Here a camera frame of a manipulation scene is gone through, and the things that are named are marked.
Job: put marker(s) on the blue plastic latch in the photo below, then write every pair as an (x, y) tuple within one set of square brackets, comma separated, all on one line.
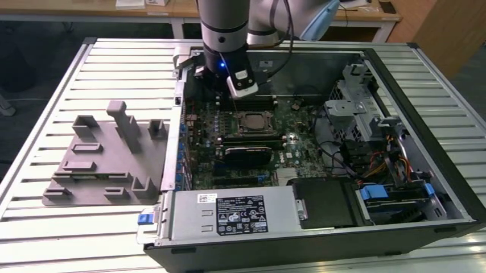
[(143, 219)]

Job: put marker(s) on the silver coin battery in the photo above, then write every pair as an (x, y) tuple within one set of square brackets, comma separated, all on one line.
[(295, 106)]

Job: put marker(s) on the black PC case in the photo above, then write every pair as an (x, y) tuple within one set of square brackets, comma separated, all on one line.
[(266, 256)]

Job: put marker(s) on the black expansion slot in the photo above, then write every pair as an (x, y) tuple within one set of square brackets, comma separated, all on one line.
[(235, 181)]

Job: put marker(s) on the silver CPU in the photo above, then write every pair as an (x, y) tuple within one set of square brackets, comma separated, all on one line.
[(257, 121)]

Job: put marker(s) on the wooden cabinet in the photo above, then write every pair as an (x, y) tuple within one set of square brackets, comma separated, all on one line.
[(448, 28)]

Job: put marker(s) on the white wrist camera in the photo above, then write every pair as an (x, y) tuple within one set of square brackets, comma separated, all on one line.
[(243, 85)]

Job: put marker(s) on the black RAM stick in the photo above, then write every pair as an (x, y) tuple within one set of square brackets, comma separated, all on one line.
[(253, 145), (266, 99)]

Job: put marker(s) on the wooden desk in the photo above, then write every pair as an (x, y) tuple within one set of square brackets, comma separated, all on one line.
[(114, 12)]

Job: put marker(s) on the black plastic shroud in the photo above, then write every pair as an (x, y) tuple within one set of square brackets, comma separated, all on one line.
[(326, 202)]

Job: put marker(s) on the grey parts rack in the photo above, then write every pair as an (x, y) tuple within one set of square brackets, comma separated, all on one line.
[(110, 159)]

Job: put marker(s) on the hard disk in blue carrier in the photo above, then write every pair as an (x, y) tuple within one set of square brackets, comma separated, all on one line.
[(374, 193)]

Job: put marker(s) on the silver power supply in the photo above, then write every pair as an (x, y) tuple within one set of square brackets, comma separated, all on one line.
[(190, 216)]

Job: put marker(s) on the silver chipset heatsink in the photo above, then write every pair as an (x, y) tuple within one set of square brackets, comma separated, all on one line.
[(289, 174)]

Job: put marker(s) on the black phone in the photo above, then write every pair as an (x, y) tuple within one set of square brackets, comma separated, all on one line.
[(387, 7)]

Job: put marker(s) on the CPU socket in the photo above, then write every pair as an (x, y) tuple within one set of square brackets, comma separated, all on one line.
[(238, 131)]

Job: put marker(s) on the white box black print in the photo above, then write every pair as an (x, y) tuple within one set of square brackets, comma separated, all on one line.
[(158, 2)]

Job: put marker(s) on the black graphics card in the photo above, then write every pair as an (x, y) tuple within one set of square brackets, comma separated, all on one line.
[(247, 156)]

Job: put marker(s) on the grey chair base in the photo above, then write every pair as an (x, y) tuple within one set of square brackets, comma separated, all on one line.
[(7, 108)]

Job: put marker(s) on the green motherboard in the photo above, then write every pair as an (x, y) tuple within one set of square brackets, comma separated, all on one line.
[(311, 167)]

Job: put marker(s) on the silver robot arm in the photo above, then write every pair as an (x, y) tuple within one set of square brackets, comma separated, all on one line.
[(222, 25)]

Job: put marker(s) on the plain white box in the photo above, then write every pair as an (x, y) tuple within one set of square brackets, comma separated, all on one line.
[(130, 3)]

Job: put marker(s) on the grey metal drive cage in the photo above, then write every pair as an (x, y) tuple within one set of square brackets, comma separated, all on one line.
[(342, 111)]

